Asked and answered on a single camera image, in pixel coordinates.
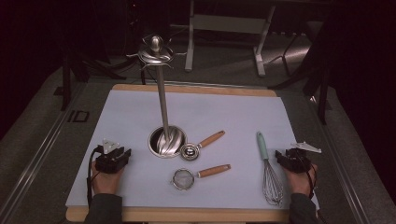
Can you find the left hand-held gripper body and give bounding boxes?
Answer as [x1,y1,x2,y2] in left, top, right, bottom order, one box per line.
[94,138,127,175]

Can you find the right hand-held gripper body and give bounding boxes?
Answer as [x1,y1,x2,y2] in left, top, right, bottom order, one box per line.
[281,141,322,175]

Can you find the whisk with mint green handle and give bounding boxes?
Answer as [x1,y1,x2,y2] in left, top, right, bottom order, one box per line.
[256,131,285,207]

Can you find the steel utensil stand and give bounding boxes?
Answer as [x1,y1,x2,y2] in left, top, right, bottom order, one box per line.
[126,35,188,159]

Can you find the mesh strainer with wooden handle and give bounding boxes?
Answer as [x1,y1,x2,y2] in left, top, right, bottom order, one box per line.
[171,163,233,191]

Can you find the person's left hand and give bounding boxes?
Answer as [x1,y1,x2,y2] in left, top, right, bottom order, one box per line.
[91,167,126,196]

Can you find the person's right hand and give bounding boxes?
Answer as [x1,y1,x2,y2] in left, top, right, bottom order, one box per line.
[282,162,318,198]

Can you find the dark tripod stand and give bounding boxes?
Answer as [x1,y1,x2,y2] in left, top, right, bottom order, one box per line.
[59,50,127,112]
[268,18,332,126]

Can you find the wooden table board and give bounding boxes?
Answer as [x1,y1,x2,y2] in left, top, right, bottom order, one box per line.
[65,83,319,224]

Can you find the left hand-held gripper black cable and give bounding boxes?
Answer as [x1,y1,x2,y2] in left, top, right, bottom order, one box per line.
[86,145,105,209]

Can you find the hand-held gripper black cable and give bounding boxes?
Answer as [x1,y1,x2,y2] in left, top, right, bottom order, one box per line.
[305,162,318,200]
[86,145,105,209]

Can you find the right hand-held gripper black cable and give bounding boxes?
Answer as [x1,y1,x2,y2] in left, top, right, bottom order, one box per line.
[305,162,318,200]

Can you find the metal rail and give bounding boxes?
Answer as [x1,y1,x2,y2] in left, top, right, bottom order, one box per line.
[0,83,87,224]
[306,92,372,224]

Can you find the steel ladle with wooden handle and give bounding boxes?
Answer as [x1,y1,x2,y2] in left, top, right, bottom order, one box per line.
[179,130,226,161]

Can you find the white metal frame stand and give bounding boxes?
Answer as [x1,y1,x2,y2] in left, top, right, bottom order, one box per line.
[184,0,276,78]

